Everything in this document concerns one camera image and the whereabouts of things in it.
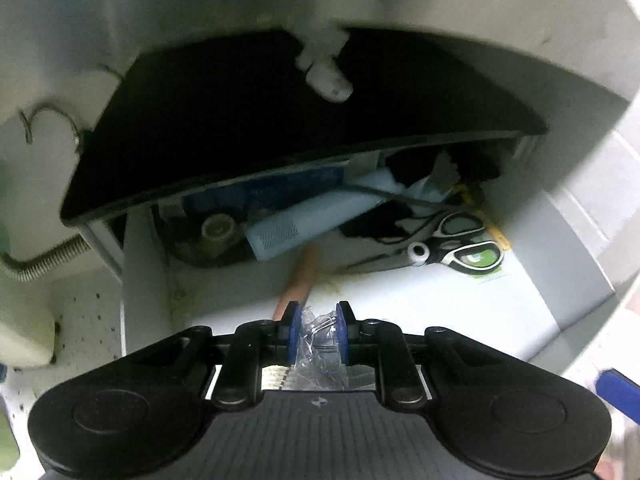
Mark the clear plastic packet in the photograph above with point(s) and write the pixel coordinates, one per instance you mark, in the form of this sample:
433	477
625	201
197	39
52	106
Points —
315	350

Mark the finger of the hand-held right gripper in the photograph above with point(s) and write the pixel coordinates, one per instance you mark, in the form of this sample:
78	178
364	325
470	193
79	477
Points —
617	386

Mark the dark blue box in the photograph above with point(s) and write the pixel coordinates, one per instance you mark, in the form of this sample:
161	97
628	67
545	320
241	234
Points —
260	190

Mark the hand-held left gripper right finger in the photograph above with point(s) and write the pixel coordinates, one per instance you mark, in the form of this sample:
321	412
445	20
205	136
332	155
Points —
343	334

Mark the orange pencil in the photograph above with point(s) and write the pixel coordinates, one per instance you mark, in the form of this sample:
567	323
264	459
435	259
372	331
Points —
303	280

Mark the cream plastic box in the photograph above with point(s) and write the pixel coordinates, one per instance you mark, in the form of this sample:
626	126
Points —
22	330

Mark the white drawer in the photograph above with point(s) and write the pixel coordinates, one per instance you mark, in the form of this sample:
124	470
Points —
450	310

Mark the light blue box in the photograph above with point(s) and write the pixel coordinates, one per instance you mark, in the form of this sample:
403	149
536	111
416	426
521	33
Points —
300	225

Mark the black glossy panel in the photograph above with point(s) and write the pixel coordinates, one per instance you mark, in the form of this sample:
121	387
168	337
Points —
280	120

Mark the green white card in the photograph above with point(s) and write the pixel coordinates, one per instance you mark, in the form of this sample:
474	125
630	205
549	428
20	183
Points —
492	272

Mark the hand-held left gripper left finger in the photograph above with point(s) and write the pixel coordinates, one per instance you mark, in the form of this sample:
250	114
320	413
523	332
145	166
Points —
293	332

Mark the black cloth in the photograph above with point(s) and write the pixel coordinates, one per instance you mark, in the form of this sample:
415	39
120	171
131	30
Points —
375	222

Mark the black white green scissors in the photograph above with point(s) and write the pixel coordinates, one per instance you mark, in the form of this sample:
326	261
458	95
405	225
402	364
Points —
452	255

